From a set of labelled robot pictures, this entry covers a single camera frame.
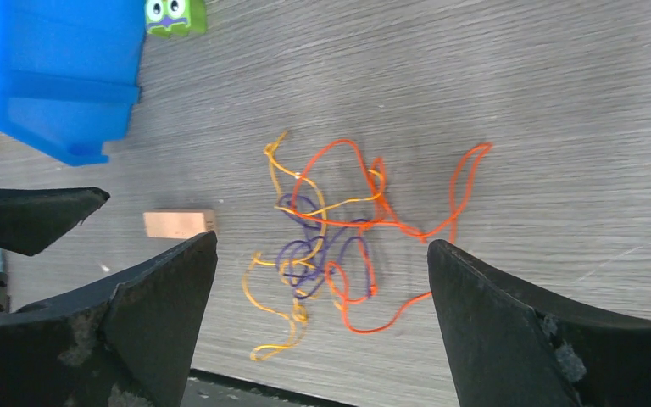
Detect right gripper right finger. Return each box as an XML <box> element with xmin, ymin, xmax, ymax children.
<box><xmin>427</xmin><ymin>240</ymin><xmax>651</xmax><ymax>406</ymax></box>

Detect green owl tile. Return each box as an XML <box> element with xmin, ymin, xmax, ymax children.
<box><xmin>144</xmin><ymin>0</ymin><xmax>207</xmax><ymax>37</ymax></box>

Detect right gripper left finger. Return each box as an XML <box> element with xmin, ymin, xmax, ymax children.
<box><xmin>0</xmin><ymin>232</ymin><xmax>218</xmax><ymax>406</ymax></box>

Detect wooden block centre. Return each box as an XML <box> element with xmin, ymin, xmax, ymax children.
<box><xmin>142</xmin><ymin>209</ymin><xmax>218</xmax><ymax>240</ymax></box>

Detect coloured strings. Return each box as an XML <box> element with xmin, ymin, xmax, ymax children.
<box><xmin>241</xmin><ymin>130</ymin><xmax>494</xmax><ymax>362</ymax></box>

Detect blue plastic bin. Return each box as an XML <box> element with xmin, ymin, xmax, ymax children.
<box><xmin>0</xmin><ymin>1</ymin><xmax>145</xmax><ymax>166</ymax></box>

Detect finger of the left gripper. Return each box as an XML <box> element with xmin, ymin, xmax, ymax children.
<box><xmin>0</xmin><ymin>187</ymin><xmax>110</xmax><ymax>256</ymax></box>

